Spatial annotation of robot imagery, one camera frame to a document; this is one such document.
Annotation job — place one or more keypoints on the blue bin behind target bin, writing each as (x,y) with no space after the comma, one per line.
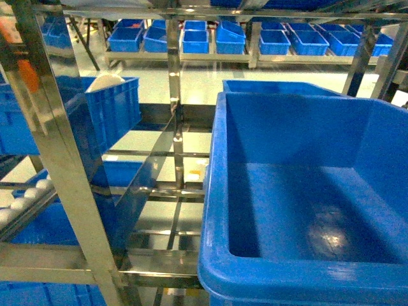
(276,87)

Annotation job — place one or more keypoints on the stainless steel shelf rack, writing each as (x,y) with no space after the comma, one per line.
(99,224)

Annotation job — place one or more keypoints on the large blue target bin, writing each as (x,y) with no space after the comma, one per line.
(306,202)

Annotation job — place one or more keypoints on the far steel shelf with bins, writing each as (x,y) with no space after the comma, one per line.
(255,44)

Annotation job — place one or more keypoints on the blue crate with white item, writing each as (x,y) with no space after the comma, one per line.
(99,119)

